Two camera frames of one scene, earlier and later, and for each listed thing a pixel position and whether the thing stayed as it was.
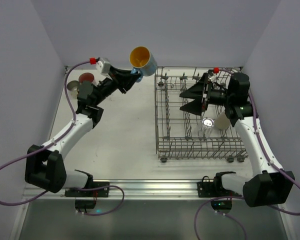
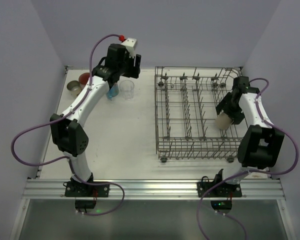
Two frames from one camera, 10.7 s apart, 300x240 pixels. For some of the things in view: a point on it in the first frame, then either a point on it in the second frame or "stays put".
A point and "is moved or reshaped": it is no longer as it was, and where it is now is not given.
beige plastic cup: (222, 121) stays put
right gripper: (205, 93) -> (230, 110)
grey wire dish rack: (182, 134) stays put
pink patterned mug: (88, 77) stays put
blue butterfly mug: (143, 61) is moved or reshaped
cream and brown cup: (72, 86) stays put
